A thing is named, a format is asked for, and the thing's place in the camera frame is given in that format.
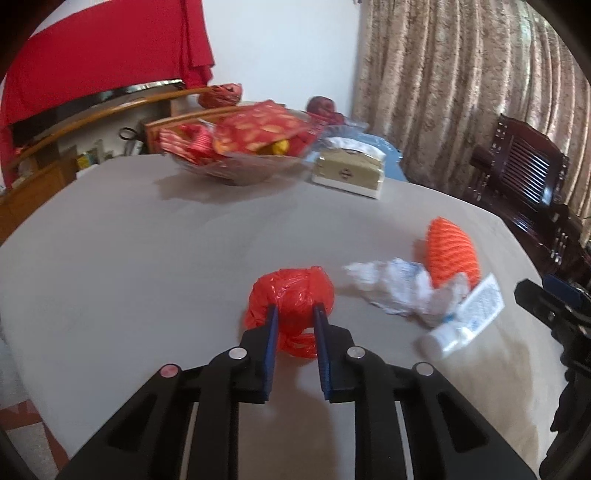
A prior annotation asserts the white squeeze tube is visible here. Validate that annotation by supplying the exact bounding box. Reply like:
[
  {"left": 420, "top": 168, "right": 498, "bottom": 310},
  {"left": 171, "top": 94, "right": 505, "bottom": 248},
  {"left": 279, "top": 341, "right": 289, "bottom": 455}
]
[{"left": 419, "top": 273, "right": 505, "bottom": 361}]

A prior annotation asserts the patterned glass bowl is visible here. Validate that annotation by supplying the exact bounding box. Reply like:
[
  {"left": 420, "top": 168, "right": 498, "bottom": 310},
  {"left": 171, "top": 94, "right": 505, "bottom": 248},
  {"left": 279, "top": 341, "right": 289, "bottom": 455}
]
[{"left": 167, "top": 150, "right": 311, "bottom": 187}]

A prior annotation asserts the red decorative bowl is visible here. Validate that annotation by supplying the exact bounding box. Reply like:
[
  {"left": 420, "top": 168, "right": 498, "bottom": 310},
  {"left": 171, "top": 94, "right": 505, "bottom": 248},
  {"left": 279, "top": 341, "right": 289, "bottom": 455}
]
[{"left": 198, "top": 82, "right": 243, "bottom": 110}]

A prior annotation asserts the blue plastic cover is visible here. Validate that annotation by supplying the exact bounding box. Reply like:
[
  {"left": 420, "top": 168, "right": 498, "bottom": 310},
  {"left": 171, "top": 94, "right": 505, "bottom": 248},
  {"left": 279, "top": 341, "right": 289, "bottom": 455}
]
[{"left": 362, "top": 133, "right": 408, "bottom": 182}]

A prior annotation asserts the dark wooden armchair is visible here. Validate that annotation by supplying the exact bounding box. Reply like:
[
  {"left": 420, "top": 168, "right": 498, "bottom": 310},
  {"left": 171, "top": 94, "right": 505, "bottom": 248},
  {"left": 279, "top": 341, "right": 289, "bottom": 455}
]
[{"left": 468, "top": 113, "right": 586, "bottom": 280}]

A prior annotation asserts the black television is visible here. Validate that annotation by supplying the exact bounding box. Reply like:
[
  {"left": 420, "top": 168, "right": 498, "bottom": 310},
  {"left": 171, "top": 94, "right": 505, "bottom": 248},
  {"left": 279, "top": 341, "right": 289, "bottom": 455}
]
[{"left": 8, "top": 78, "right": 186, "bottom": 146}]

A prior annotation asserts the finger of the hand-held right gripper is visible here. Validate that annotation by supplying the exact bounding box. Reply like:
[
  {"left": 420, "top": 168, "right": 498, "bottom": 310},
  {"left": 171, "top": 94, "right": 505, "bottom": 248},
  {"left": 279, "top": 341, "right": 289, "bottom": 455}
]
[
  {"left": 543, "top": 274, "right": 591, "bottom": 317},
  {"left": 514, "top": 279, "right": 576, "bottom": 333}
]

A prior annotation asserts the red plastic bag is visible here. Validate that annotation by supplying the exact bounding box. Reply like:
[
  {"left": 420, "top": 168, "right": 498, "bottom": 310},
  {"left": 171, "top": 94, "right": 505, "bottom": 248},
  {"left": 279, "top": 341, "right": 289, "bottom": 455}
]
[{"left": 243, "top": 266, "right": 334, "bottom": 360}]

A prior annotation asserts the red cloth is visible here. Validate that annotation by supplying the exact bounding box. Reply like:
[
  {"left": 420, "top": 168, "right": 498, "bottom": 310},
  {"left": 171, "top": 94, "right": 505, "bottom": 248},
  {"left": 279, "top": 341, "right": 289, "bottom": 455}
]
[{"left": 0, "top": 0, "right": 216, "bottom": 136}]

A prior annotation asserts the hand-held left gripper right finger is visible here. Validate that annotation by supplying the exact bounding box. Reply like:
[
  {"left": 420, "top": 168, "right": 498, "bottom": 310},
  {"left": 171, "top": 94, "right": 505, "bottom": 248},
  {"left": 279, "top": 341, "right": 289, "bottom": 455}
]
[{"left": 313, "top": 305, "right": 528, "bottom": 480}]

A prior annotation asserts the white wrapper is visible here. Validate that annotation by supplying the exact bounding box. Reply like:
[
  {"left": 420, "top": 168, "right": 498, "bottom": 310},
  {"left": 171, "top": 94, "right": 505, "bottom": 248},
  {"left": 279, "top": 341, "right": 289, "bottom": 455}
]
[{"left": 343, "top": 257, "right": 472, "bottom": 329}]

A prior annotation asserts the wooden television cabinet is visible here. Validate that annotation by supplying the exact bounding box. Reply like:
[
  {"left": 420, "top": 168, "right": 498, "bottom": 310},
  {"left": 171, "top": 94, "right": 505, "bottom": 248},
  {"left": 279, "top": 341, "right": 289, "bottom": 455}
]
[{"left": 0, "top": 85, "right": 243, "bottom": 246}]

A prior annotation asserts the wooden chair back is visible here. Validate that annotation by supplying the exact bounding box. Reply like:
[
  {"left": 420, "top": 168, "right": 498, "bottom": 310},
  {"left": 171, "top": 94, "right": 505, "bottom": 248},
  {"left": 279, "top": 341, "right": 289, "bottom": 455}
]
[{"left": 143, "top": 108, "right": 223, "bottom": 156}]

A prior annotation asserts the floral beige curtain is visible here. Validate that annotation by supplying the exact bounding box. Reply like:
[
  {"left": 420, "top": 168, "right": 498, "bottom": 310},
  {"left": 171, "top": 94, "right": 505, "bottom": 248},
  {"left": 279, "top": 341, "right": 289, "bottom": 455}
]
[{"left": 350, "top": 0, "right": 591, "bottom": 234}]

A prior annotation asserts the orange foam net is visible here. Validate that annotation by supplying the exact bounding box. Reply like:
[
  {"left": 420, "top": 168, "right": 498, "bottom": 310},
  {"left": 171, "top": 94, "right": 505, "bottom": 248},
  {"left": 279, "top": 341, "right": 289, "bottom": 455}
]
[{"left": 424, "top": 217, "right": 482, "bottom": 288}]

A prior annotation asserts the pile of red packets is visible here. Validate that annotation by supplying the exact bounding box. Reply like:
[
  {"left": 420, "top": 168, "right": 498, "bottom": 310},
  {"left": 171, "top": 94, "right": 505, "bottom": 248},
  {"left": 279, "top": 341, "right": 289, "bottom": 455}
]
[{"left": 158, "top": 100, "right": 325, "bottom": 166}]

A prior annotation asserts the clear glass fruit bowl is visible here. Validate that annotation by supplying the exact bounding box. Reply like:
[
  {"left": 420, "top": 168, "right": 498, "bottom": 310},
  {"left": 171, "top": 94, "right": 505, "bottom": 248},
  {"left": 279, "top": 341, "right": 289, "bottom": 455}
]
[{"left": 318, "top": 114, "right": 371, "bottom": 140}]

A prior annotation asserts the beige tissue box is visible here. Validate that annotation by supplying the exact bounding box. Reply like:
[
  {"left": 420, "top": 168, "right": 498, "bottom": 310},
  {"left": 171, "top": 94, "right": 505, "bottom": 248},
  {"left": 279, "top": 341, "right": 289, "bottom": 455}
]
[{"left": 310, "top": 137, "right": 387, "bottom": 200}]

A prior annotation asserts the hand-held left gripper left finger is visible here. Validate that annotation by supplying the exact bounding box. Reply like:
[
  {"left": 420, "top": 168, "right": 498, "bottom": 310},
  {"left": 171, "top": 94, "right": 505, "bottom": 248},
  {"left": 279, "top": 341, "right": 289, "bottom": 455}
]
[{"left": 55, "top": 305, "right": 280, "bottom": 480}]

